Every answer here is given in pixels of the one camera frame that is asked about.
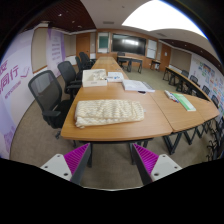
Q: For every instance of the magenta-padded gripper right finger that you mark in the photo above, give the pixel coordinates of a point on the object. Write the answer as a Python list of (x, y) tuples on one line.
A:
[(146, 158)]

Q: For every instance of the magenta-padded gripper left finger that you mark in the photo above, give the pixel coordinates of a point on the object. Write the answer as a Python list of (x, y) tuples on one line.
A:
[(77, 158)]

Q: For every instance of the cream zigzag knitted towel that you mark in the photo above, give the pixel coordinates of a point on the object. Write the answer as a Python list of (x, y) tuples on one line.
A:
[(108, 112)]

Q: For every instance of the small dark round object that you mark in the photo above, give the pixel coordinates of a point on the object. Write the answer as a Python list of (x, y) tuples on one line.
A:
[(141, 92)]

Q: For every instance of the white marker bundle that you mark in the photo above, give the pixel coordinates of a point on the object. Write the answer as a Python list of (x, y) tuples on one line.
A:
[(170, 95)]

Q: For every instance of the green booklet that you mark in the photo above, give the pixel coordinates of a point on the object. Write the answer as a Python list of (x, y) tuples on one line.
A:
[(184, 102)]

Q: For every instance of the black mesh office chair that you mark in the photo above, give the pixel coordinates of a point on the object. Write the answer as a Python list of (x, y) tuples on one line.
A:
[(46, 95), (68, 75)]

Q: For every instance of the row of black chairs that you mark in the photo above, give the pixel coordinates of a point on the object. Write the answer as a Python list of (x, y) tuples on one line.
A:
[(215, 133)]

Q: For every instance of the white book stack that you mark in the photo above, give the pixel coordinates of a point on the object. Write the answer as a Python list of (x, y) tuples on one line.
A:
[(135, 85)]

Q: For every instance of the white open cardboard box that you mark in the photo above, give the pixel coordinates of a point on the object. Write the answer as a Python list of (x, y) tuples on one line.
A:
[(94, 80)]

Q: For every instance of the white plastic package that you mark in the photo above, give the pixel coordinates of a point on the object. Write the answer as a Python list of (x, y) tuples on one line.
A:
[(115, 77)]

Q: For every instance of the long curved wooden desk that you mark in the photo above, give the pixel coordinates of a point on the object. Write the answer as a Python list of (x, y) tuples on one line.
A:
[(181, 78)]

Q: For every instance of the group of black office chairs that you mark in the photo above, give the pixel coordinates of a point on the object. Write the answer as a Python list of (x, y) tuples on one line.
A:
[(85, 61)]

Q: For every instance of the small wooden side table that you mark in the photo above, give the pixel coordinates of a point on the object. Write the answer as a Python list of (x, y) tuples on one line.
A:
[(155, 61)]

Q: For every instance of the dark-legged small desk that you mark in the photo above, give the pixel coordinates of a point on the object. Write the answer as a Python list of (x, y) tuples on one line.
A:
[(130, 60)]

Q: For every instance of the plain white whiteboard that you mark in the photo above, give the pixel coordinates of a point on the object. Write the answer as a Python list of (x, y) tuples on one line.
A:
[(152, 49)]

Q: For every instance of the whiteboard with green sheet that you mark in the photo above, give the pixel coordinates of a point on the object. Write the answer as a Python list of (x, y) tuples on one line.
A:
[(103, 42)]

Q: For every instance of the large ceiling light panel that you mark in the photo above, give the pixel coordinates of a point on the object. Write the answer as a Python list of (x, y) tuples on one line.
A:
[(156, 16)]

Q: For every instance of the colourful wall poster display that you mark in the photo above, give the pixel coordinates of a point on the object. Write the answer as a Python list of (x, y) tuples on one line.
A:
[(210, 78)]

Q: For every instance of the purple wall banner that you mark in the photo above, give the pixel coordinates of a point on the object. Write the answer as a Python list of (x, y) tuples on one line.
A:
[(56, 50)]

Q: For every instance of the large black wall screen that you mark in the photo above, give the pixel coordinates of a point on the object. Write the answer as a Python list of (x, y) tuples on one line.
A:
[(128, 44)]

